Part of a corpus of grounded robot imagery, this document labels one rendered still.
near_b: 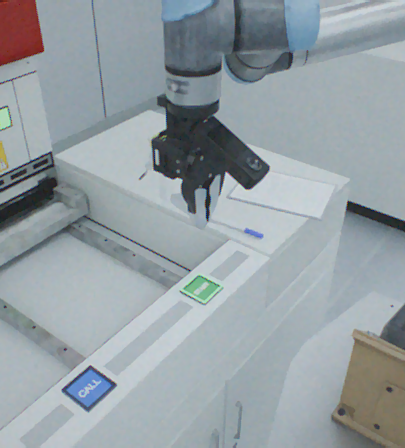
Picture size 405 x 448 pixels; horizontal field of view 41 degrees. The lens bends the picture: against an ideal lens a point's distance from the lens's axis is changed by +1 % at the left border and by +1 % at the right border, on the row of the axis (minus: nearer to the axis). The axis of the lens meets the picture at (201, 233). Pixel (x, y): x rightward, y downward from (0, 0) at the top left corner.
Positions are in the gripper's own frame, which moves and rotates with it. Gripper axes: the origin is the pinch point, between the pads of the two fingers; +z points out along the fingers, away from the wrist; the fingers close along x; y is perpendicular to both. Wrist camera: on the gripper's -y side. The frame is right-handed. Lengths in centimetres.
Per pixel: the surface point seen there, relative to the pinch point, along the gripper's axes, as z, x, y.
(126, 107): 100, -183, 207
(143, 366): 14.6, 18.4, -2.6
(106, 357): 14.6, 20.6, 2.9
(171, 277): 25.6, -8.4, 15.3
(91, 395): 14.1, 26.8, -0.6
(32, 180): 17, -7, 57
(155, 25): 54, -216, 207
